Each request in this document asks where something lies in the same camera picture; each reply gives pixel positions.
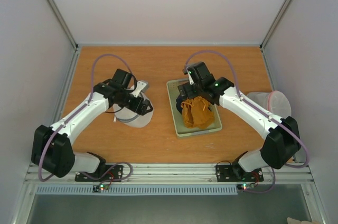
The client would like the navy blue bra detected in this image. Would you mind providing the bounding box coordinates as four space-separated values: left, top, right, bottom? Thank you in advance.
176 96 183 114

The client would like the white mesh laundry bag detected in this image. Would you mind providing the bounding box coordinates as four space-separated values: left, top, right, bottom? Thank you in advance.
112 93 154 128

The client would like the mustard orange bra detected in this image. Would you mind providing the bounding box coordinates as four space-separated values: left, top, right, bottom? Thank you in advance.
181 96 215 129

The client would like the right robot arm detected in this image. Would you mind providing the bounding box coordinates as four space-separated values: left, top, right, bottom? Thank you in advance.
178 62 301 181

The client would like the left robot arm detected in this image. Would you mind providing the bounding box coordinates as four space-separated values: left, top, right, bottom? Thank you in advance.
31 69 154 181

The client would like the pink-rimmed mesh laundry bag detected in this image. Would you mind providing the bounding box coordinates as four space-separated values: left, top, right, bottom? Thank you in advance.
247 90 292 118

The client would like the green plastic basket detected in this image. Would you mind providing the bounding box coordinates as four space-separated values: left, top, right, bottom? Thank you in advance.
166 78 222 138

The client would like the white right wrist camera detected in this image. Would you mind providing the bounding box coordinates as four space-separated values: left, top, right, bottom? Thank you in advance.
182 67 194 85

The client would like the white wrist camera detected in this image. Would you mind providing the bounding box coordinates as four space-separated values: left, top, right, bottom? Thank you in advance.
182 67 194 85
132 80 149 97

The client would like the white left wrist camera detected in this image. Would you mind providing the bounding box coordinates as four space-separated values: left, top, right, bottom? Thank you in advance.
132 80 149 97

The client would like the aluminium front rail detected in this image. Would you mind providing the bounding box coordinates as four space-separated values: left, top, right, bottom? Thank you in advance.
24 163 314 185

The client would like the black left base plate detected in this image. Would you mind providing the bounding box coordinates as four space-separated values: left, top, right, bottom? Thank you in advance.
74 164 124 182

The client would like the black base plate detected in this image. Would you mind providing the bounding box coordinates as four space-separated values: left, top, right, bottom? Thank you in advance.
74 164 124 182
215 161 264 182

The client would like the grey slotted cable duct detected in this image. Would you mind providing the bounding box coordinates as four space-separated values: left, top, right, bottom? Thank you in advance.
36 184 238 196

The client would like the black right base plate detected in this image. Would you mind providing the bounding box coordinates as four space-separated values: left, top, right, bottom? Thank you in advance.
215 161 264 182

